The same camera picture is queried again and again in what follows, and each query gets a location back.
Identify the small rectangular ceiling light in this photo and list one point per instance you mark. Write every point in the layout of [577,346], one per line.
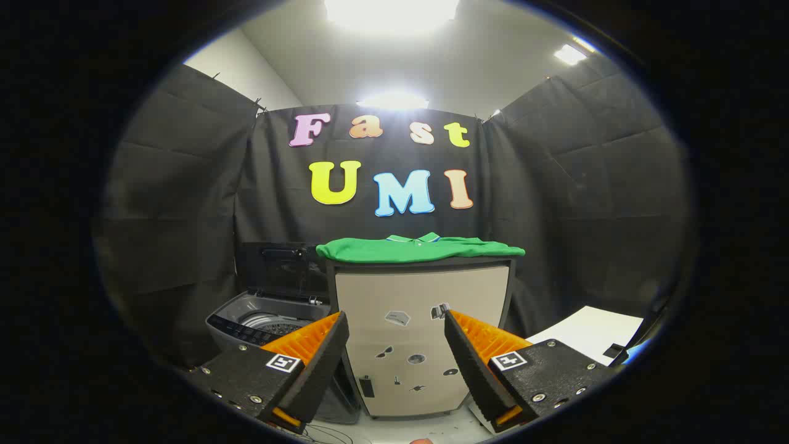
[570,54]

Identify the large ceiling light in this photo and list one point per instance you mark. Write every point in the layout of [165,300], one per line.
[391,13]

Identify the grey washing machine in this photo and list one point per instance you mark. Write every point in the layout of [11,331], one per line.
[246,317]

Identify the white flat board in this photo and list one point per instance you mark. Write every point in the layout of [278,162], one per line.
[592,330]

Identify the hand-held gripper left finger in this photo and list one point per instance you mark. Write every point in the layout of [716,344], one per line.
[320,370]

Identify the beige cabinet with dark top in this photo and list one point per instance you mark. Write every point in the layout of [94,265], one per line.
[413,290]

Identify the ceiling light behind backdrop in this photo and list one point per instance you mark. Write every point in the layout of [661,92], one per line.
[392,101]

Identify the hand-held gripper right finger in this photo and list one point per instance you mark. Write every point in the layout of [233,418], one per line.
[474,370]

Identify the black backdrop cloth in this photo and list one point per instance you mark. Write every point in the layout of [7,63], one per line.
[555,203]

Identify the green polo shirt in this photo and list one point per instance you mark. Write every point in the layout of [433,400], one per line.
[419,250]

